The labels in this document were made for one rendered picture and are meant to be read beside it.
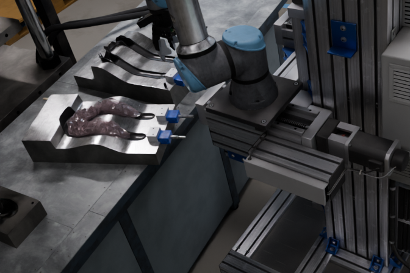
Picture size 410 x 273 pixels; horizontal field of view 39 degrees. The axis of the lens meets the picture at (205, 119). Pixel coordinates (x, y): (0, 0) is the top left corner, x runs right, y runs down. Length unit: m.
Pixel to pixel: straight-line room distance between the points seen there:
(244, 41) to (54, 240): 0.86
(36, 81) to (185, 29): 1.23
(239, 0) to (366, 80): 1.21
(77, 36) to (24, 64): 1.76
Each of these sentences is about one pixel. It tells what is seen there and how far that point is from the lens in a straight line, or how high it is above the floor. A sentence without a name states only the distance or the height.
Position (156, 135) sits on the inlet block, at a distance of 2.01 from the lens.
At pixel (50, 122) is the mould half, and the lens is 2.21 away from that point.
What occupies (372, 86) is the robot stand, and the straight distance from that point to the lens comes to 1.74.
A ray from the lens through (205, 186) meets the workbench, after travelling 2.54.
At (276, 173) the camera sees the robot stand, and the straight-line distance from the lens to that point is 1.69.
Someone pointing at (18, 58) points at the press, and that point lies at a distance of 2.94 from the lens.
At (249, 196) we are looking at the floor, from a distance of 2.93.
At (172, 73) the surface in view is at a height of 0.92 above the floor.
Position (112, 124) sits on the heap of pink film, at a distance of 2.09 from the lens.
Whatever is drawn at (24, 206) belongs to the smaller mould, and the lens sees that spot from 1.99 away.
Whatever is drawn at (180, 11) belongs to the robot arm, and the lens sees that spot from 1.59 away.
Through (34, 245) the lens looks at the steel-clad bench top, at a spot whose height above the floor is 0.80.
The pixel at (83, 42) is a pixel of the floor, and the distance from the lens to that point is 4.50.
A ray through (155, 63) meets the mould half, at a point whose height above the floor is 0.88.
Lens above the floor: 2.16
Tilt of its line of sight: 39 degrees down
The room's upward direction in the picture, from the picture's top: 15 degrees counter-clockwise
